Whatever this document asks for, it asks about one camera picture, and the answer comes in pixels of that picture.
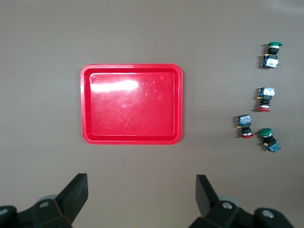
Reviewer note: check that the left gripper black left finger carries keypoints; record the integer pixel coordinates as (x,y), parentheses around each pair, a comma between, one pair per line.
(47,213)

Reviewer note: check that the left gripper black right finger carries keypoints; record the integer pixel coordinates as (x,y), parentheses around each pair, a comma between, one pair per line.
(225,216)

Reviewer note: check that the red mushroom push button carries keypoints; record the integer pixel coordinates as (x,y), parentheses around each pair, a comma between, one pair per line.
(265,95)
(244,123)

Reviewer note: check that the green mushroom push button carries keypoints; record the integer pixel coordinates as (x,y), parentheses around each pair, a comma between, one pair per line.
(265,132)
(273,55)

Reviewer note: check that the red plastic tray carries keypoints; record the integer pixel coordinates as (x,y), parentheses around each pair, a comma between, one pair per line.
(133,107)

